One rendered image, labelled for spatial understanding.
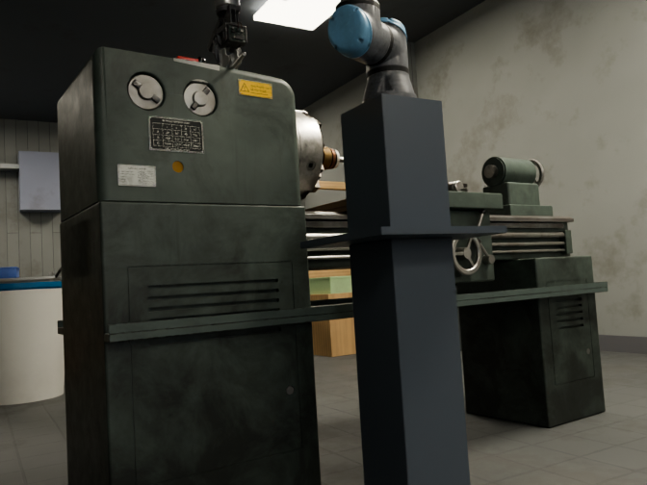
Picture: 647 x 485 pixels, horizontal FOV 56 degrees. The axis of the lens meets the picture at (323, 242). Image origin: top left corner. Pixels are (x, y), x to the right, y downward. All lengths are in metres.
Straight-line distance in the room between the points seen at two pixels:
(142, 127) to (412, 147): 0.70
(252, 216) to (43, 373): 2.80
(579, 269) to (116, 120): 2.00
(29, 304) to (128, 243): 2.68
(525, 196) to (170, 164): 1.71
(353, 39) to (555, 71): 3.90
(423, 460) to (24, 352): 3.10
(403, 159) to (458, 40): 4.73
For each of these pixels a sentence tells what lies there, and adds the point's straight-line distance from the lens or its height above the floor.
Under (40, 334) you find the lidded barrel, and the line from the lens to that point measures 4.28.
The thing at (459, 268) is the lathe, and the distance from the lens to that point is 2.17.
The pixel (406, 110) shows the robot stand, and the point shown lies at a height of 1.06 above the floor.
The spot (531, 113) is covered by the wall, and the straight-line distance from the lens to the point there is 5.48.
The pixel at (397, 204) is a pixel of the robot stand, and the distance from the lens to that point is 1.54.
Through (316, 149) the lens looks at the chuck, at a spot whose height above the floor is 1.07.
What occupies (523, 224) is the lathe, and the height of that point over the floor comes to 0.82.
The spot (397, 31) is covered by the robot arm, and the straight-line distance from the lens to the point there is 1.74.
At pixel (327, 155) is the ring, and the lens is 2.18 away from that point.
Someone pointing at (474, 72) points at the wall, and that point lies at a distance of 6.04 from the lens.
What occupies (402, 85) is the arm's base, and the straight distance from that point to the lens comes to 1.68.
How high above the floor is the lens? 0.63
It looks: 4 degrees up
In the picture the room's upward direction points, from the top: 3 degrees counter-clockwise
